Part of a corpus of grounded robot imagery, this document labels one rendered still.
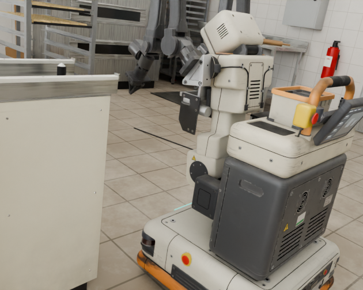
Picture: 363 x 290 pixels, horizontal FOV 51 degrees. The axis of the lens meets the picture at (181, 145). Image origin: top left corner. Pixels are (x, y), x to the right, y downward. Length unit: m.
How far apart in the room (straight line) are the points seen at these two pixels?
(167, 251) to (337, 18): 4.37
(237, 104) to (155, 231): 0.62
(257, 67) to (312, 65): 4.03
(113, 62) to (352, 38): 3.05
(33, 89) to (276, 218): 0.84
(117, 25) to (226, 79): 3.85
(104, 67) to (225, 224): 4.03
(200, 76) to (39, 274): 0.89
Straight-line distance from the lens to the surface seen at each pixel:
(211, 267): 1.48
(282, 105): 1.36
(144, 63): 1.60
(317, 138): 1.30
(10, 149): 1.20
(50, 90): 1.21
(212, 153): 1.56
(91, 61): 2.72
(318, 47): 5.53
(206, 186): 1.49
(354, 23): 5.35
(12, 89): 1.16
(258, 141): 1.23
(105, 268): 1.84
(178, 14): 1.48
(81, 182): 1.36
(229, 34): 1.48
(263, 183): 1.25
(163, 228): 1.63
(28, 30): 2.48
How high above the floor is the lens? 1.14
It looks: 19 degrees down
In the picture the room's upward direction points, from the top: 8 degrees clockwise
